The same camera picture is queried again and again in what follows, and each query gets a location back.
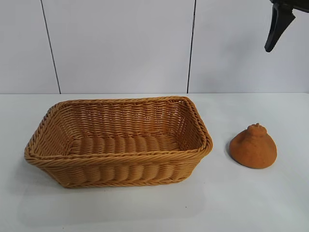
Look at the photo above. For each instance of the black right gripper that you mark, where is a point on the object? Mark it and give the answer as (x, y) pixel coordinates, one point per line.
(289, 1)

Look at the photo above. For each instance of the orange fruit with knobbed top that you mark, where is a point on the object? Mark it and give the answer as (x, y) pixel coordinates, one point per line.
(253, 149)

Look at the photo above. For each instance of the brown woven wicker basket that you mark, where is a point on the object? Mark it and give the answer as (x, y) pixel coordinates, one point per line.
(120, 166)

